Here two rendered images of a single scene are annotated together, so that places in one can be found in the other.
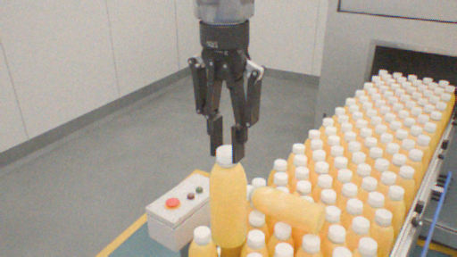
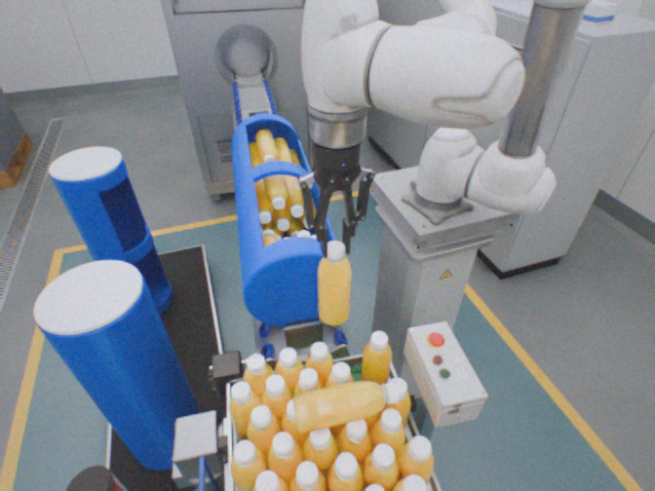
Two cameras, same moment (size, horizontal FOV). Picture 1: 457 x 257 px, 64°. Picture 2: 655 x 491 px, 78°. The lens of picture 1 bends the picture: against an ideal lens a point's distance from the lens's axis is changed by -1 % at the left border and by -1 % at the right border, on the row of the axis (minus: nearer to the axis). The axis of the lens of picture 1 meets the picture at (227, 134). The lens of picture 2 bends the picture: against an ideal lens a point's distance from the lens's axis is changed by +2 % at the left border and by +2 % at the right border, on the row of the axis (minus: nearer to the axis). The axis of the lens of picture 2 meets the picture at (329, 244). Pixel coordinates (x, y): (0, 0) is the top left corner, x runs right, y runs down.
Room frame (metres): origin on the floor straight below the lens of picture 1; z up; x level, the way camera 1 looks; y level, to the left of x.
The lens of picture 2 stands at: (0.95, -0.45, 1.89)
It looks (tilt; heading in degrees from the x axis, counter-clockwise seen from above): 41 degrees down; 132
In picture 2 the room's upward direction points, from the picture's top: straight up
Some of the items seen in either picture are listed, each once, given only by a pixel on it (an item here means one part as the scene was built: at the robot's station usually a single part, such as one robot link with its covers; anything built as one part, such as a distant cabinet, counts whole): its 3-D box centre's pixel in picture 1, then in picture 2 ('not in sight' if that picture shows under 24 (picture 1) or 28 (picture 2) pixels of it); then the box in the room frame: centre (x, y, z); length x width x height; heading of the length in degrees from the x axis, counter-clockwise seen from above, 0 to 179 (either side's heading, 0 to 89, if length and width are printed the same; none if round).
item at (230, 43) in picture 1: (225, 50); (336, 165); (0.56, 0.00, 1.55); 0.08 x 0.07 x 0.09; 56
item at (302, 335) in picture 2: not in sight; (304, 337); (0.46, 0.00, 0.99); 0.10 x 0.02 x 0.12; 54
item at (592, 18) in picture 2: not in sight; (583, 9); (0.39, 1.96, 1.48); 0.24 x 0.12 x 0.08; 159
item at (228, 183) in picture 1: (228, 200); (334, 285); (0.56, 0.00, 1.26); 0.07 x 0.07 x 0.19
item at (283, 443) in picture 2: (336, 233); (283, 443); (0.65, -0.26, 1.09); 0.04 x 0.04 x 0.02
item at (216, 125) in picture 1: (216, 136); (346, 236); (0.57, 0.02, 1.39); 0.03 x 0.01 x 0.07; 146
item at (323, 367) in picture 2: not in sight; (320, 375); (0.57, -0.06, 0.99); 0.07 x 0.07 x 0.19
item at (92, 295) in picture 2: not in sight; (90, 294); (-0.08, -0.32, 1.03); 0.28 x 0.28 x 0.01
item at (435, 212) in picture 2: not in sight; (433, 195); (0.43, 0.67, 1.10); 0.22 x 0.18 x 0.06; 163
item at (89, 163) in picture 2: not in sight; (86, 163); (-0.84, 0.01, 1.03); 0.28 x 0.28 x 0.01
